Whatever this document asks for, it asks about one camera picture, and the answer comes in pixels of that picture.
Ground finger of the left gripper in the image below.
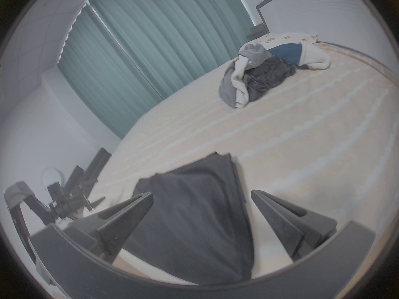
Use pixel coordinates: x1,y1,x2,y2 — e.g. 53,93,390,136
89,197,106,212

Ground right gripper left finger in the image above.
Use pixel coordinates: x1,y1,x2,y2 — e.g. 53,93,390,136
97,192,154,257

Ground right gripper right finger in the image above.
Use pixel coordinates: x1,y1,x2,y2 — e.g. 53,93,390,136
251,189,338,258

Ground black T-shirt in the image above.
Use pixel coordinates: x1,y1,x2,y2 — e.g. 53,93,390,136
122,152,254,285

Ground bed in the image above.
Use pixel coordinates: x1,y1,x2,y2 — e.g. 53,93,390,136
79,0,399,285

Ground pile of clothes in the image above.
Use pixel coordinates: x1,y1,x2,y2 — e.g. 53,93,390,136
218,41,331,109

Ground round white mirror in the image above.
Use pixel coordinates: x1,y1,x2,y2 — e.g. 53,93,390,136
41,166,65,194

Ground blue-green curtain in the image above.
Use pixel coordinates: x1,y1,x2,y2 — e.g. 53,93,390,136
58,7,163,140
90,0,257,101

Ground white printed pillow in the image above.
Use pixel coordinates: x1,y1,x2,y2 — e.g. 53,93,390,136
249,31,318,47

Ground grey bedside table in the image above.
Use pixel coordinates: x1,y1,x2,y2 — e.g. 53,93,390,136
248,24,265,39

